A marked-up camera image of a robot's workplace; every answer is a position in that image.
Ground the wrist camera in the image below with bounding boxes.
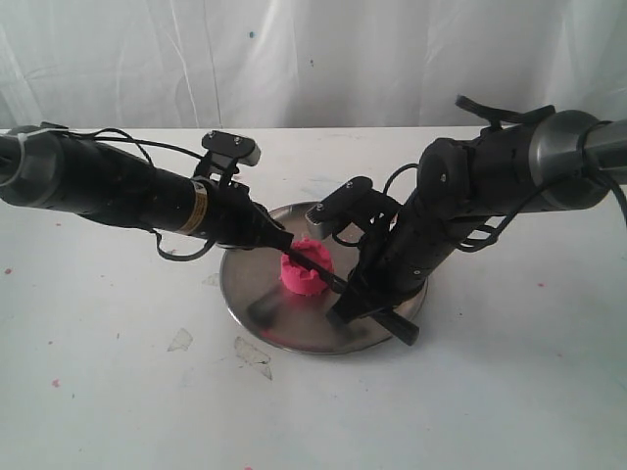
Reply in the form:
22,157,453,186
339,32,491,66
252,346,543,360
305,176,373,240
201,130,261,166

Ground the pink clay piece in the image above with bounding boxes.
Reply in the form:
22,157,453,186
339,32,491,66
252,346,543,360
280,238,334,297

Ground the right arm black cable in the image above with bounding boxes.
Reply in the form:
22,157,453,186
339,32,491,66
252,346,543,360
332,94,627,254

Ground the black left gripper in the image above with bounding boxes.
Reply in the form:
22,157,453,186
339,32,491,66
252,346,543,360
205,181,294,253

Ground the round stainless steel plate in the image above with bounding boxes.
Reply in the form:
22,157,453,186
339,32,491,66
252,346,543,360
219,202,428,355

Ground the white backdrop curtain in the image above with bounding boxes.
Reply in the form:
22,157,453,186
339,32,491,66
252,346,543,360
1,1,626,128

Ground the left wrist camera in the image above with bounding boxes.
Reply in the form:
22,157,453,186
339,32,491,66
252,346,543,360
201,130,261,166

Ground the black knife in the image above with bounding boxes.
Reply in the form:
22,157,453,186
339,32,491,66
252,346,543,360
283,248,419,346

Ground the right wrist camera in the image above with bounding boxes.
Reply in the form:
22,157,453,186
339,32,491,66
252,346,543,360
305,176,373,240

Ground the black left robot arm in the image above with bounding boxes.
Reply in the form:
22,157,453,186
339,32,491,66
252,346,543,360
1,122,293,262

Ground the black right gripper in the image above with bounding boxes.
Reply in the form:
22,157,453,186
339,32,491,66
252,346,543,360
325,195,458,324

